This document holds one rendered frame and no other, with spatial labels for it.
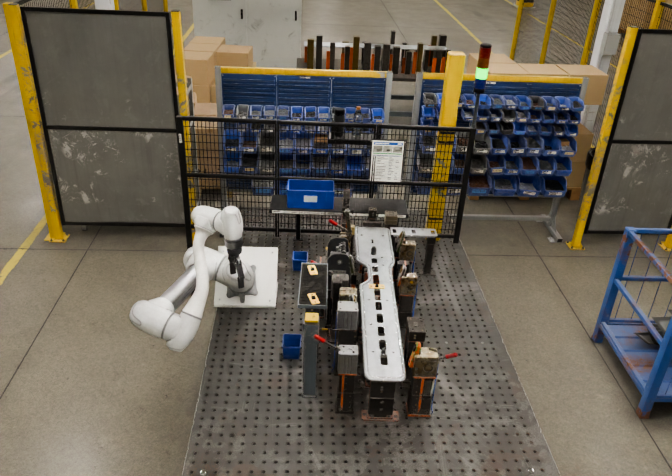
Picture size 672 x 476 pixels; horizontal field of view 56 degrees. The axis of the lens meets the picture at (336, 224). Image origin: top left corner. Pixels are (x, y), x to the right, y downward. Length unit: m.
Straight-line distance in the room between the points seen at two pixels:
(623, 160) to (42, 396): 4.86
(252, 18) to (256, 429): 7.69
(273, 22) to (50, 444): 7.24
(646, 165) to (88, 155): 4.78
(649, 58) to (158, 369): 4.41
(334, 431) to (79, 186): 3.54
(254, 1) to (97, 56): 4.90
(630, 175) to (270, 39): 5.87
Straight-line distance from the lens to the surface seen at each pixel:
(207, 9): 9.97
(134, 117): 5.38
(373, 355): 2.93
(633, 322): 5.08
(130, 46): 5.20
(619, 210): 6.23
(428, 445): 3.00
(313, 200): 4.02
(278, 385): 3.21
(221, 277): 3.52
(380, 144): 4.08
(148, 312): 3.08
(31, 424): 4.29
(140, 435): 4.04
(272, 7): 9.86
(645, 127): 5.95
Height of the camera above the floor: 2.90
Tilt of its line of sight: 29 degrees down
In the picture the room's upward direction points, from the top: 3 degrees clockwise
